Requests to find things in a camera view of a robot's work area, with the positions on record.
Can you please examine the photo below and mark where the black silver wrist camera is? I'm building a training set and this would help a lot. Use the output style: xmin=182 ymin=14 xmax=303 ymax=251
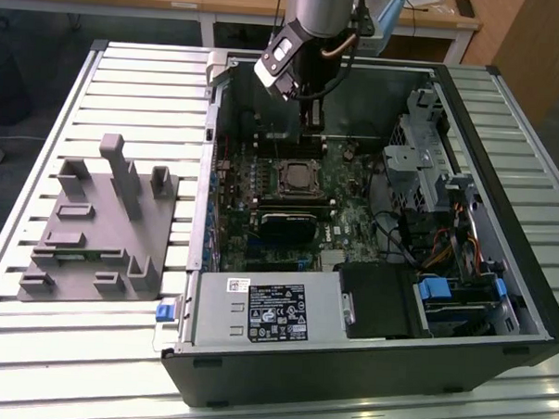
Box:
xmin=252 ymin=19 xmax=305 ymax=103

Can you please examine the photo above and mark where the grey parts rack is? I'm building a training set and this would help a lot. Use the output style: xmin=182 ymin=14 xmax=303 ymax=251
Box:
xmin=18 ymin=128 xmax=184 ymax=308

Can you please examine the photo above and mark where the wooden cabinet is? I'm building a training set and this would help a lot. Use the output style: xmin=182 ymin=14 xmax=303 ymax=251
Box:
xmin=459 ymin=0 xmax=559 ymax=130

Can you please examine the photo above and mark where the black open PC case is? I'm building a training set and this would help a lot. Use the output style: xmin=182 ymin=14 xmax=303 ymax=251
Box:
xmin=158 ymin=46 xmax=559 ymax=419

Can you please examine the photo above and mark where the silver power supply unit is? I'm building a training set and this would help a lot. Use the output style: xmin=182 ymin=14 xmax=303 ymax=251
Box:
xmin=187 ymin=265 xmax=352 ymax=352

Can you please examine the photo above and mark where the CPU socket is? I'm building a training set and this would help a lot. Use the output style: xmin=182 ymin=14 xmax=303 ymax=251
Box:
xmin=269 ymin=154 xmax=329 ymax=199

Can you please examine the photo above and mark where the black cable brown connector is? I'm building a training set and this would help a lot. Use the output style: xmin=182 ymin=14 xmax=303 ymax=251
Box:
xmin=318 ymin=16 xmax=363 ymax=65

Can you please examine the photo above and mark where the green motherboard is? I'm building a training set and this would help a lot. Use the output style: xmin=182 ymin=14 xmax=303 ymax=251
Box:
xmin=207 ymin=132 xmax=390 ymax=280

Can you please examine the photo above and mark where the green RAM stick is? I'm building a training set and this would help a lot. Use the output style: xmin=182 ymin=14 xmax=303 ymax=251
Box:
xmin=49 ymin=248 xmax=107 ymax=262

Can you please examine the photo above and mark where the blue case latch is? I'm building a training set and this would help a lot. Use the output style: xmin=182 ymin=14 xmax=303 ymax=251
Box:
xmin=155 ymin=298 xmax=177 ymax=324

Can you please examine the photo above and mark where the black RAM slot bank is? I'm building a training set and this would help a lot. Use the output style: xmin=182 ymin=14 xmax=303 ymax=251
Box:
xmin=256 ymin=129 xmax=328 ymax=160
xmin=259 ymin=193 xmax=333 ymax=213

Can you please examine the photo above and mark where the metal drive cage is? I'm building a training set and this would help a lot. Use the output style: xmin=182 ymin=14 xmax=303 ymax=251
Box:
xmin=379 ymin=86 xmax=452 ymax=213

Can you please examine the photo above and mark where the black graphics card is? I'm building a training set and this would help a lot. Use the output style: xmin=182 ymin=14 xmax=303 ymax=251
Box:
xmin=254 ymin=210 xmax=317 ymax=243

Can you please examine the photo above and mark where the coloured power wire bundle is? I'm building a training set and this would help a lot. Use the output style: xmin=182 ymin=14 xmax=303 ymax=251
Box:
xmin=420 ymin=201 xmax=488 ymax=275

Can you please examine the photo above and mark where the silver CPU green board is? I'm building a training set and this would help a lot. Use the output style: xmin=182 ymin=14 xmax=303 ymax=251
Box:
xmin=285 ymin=165 xmax=313 ymax=188

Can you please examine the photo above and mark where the metal socket cover frame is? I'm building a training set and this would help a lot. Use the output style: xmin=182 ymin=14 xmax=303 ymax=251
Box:
xmin=273 ymin=157 xmax=324 ymax=197

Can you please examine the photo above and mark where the pale grey case corner bracket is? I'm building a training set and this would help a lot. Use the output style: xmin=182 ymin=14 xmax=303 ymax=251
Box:
xmin=204 ymin=49 xmax=233 ymax=87

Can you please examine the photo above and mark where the black plastic shroud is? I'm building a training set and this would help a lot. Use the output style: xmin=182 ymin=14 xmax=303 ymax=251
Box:
xmin=332 ymin=260 xmax=434 ymax=342

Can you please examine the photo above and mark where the silver chipset heatsink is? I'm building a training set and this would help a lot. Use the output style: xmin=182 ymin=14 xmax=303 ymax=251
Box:
xmin=320 ymin=248 xmax=349 ymax=271

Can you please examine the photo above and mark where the black cable bundle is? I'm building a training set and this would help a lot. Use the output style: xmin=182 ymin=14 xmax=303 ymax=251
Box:
xmin=372 ymin=208 xmax=429 ymax=268

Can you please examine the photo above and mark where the blue disk carrier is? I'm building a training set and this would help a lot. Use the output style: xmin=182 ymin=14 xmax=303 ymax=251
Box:
xmin=413 ymin=270 xmax=501 ymax=340

